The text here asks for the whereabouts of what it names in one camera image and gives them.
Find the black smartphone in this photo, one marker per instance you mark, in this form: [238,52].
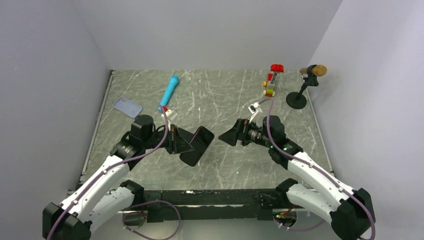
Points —
[200,140]

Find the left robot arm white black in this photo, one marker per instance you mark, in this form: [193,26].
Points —
[81,213]

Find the lilac phone case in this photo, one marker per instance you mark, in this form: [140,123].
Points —
[127,107]

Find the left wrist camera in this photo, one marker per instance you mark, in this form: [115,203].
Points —
[168,114]

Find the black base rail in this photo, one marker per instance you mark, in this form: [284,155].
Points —
[156,206]

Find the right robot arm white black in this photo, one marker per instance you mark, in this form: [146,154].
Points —
[348,211]

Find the blue toy microphone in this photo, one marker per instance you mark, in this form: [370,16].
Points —
[173,81]

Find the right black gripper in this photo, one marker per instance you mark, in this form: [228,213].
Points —
[240,132]

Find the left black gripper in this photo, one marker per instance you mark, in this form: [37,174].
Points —
[176,144]

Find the colourful toy brick stack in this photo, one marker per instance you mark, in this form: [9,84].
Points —
[270,83]

